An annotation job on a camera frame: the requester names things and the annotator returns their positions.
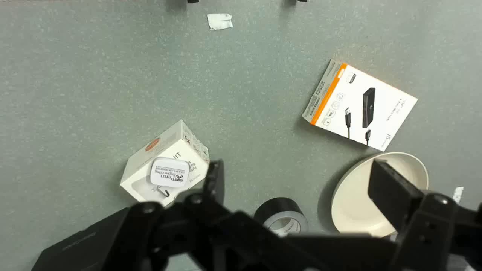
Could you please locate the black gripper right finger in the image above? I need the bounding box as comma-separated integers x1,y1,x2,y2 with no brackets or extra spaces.
367,160,482,271

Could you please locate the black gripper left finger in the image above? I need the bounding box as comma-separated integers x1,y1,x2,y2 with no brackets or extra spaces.
185,160,224,204

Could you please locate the black tape roll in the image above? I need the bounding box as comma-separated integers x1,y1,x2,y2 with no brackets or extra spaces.
252,198,307,237

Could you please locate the cream round plate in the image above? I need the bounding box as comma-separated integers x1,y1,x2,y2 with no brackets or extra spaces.
329,152,429,238

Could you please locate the white paper label scrap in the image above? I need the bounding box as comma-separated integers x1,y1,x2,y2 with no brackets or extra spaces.
207,14,233,30
451,187,463,204

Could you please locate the small white cube box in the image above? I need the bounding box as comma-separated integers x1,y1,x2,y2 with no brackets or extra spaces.
120,121,209,207

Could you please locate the white orange flat product box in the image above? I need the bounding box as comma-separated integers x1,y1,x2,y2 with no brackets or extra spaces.
302,61,417,151

